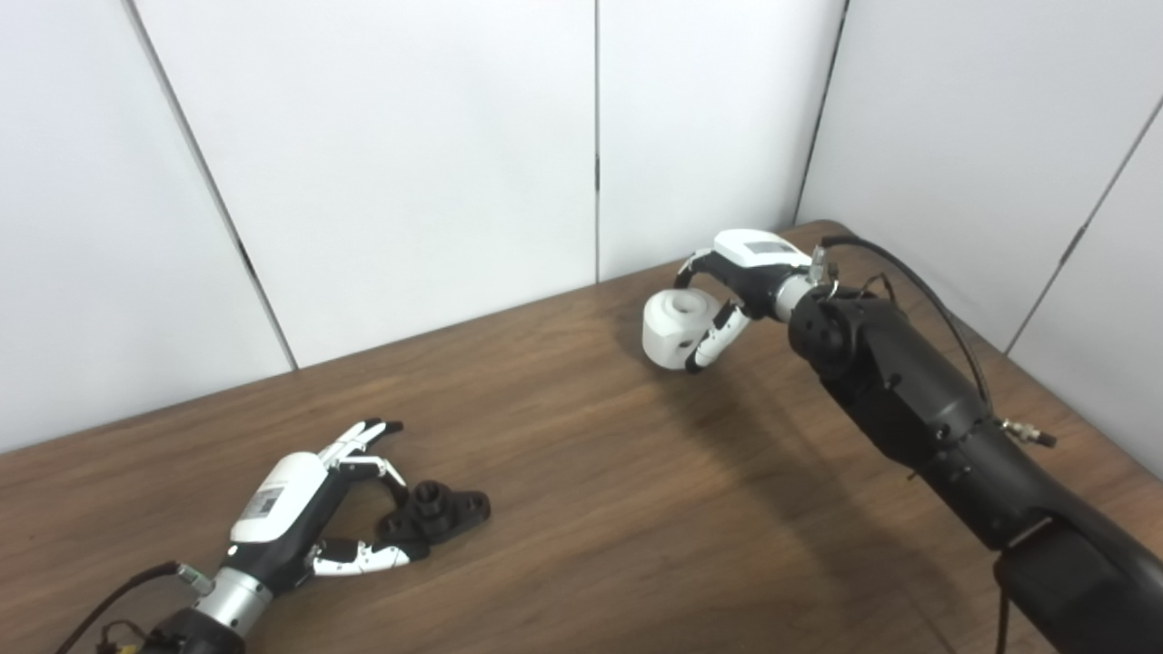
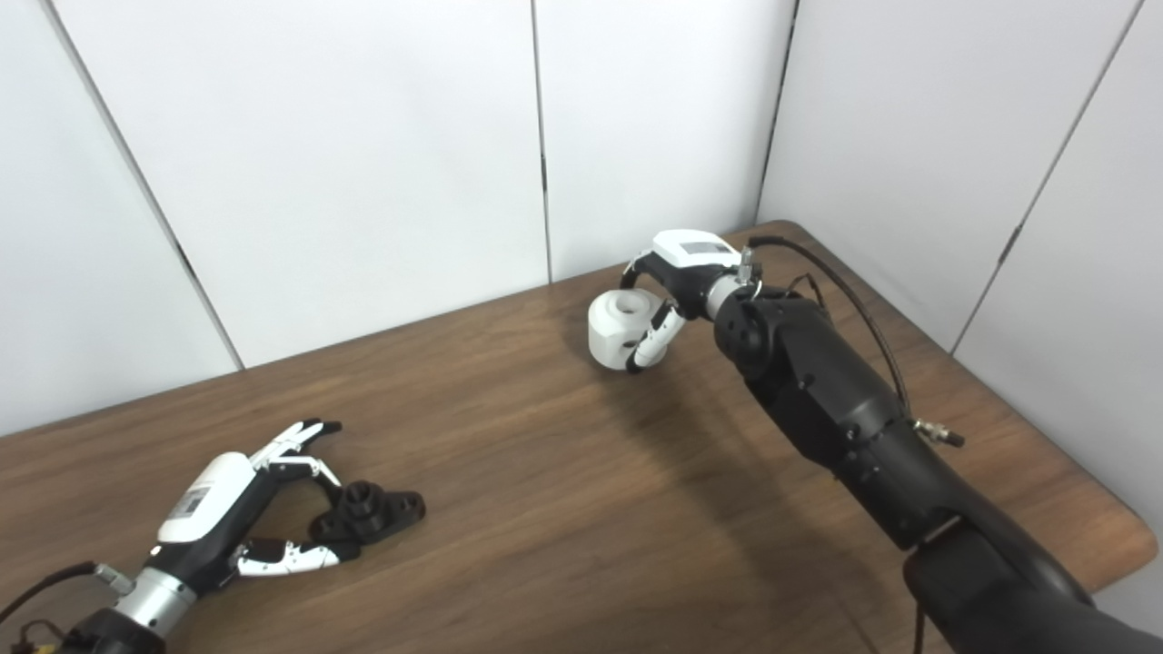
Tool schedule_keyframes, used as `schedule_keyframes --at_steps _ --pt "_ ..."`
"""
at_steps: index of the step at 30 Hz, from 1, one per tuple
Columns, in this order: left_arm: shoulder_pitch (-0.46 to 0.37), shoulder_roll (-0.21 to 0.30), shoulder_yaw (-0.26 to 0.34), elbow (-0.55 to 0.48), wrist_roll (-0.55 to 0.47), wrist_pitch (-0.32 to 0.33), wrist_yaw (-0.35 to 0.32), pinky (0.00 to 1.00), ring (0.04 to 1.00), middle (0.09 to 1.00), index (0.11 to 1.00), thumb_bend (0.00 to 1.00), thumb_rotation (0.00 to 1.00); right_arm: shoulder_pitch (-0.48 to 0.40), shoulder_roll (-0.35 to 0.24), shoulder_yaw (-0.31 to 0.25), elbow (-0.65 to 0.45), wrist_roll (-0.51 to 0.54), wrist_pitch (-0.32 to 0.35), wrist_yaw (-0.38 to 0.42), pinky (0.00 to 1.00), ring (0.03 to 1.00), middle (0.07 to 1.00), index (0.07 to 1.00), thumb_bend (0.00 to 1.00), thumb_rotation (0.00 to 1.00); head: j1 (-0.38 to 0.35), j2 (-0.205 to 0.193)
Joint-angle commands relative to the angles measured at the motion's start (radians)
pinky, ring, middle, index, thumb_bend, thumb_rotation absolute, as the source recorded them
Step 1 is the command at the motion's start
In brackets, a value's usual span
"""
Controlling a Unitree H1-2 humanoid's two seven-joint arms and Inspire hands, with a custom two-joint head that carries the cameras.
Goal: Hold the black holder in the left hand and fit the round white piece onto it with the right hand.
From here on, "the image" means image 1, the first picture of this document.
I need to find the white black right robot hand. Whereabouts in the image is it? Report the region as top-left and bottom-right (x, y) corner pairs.
(674, 229), (814, 373)

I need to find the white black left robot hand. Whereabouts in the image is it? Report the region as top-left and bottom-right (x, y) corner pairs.
(221, 418), (430, 596)

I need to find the round white plastic piece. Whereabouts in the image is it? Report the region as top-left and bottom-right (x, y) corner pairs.
(641, 289), (739, 371)

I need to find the black flanged holder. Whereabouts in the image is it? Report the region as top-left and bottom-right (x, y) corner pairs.
(377, 482), (492, 546)

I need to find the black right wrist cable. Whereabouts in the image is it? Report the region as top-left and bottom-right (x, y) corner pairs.
(811, 235), (1058, 448)

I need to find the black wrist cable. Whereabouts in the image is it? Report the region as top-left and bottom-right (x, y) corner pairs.
(811, 235), (1058, 448)
(55, 561), (214, 654)

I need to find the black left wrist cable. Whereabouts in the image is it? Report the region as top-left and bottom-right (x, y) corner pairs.
(55, 561), (214, 654)

